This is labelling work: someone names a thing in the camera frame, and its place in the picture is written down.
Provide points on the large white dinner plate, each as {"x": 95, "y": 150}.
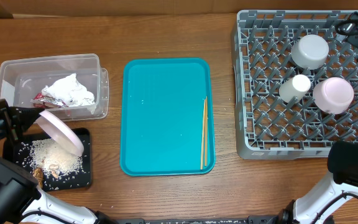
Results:
{"x": 60, "y": 133}

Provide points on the red foil snack wrapper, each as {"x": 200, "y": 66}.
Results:
{"x": 44, "y": 101}

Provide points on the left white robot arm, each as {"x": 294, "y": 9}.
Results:
{"x": 21, "y": 198}

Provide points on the grey shallow bowl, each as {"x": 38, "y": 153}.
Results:
{"x": 311, "y": 52}

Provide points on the white napkin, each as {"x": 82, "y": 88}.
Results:
{"x": 70, "y": 91}

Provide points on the brown food scrap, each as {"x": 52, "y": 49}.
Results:
{"x": 39, "y": 175}

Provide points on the right wooden chopstick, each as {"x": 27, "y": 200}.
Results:
{"x": 206, "y": 131}

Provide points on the white paper cup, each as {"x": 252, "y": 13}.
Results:
{"x": 297, "y": 86}

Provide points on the teal plastic serving tray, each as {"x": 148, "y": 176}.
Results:
{"x": 162, "y": 113}

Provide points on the left wooden chopstick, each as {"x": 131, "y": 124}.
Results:
{"x": 202, "y": 138}

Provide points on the black plastic tray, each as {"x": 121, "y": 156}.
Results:
{"x": 82, "y": 133}

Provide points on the clear plastic waste bin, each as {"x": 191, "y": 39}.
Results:
{"x": 21, "y": 80}

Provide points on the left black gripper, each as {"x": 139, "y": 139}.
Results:
{"x": 14, "y": 118}

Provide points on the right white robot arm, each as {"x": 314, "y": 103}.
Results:
{"x": 340, "y": 184}

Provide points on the spilled white rice pile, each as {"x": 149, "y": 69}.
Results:
{"x": 62, "y": 170}

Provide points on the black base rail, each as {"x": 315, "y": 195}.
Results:
{"x": 257, "y": 219}

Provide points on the wooden chopstick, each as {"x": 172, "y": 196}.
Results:
{"x": 206, "y": 131}
{"x": 202, "y": 138}

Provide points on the grey dishwasher rack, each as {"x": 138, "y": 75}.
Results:
{"x": 266, "y": 126}

